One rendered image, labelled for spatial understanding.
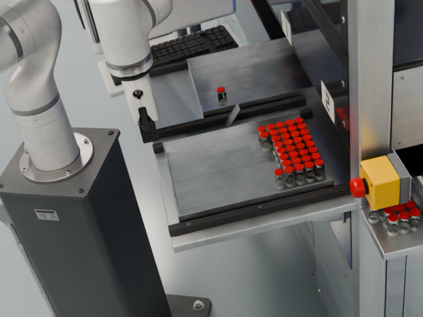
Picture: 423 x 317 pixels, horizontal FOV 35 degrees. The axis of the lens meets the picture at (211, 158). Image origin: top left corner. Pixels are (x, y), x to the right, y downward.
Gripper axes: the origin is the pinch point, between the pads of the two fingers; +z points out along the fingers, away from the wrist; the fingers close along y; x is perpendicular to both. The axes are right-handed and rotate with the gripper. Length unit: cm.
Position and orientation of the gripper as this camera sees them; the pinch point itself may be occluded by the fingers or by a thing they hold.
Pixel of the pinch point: (148, 131)
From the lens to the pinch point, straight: 136.5
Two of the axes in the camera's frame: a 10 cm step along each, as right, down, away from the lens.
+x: -9.7, 2.4, -0.6
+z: 1.5, 7.5, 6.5
